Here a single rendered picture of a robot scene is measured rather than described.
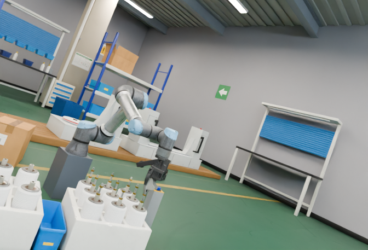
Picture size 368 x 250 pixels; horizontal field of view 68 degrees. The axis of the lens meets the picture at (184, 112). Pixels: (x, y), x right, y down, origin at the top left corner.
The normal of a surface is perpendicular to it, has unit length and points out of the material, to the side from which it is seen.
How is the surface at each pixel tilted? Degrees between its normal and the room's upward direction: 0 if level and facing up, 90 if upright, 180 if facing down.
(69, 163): 90
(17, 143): 90
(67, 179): 90
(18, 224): 90
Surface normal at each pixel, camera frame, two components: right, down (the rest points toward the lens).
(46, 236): 0.47, 0.17
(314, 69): -0.65, -0.29
